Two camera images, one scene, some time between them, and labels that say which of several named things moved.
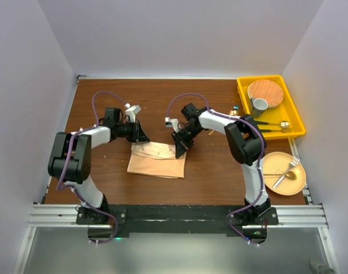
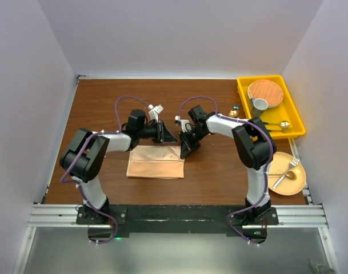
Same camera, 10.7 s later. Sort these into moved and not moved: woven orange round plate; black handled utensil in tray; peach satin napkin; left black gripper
Moved: left black gripper
Not moved: woven orange round plate; peach satin napkin; black handled utensil in tray
